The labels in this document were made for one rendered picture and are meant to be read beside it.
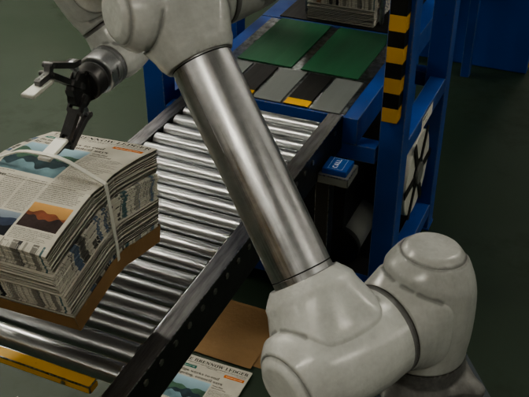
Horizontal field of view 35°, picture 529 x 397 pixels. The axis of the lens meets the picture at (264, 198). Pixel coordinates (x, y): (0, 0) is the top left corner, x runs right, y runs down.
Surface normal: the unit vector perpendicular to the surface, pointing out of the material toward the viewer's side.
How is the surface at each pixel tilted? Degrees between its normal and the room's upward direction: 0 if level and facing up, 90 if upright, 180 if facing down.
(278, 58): 0
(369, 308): 40
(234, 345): 0
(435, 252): 6
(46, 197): 12
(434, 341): 87
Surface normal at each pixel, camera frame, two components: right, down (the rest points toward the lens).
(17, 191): -0.14, -0.70
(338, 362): 0.34, -0.24
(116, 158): 0.00, -0.91
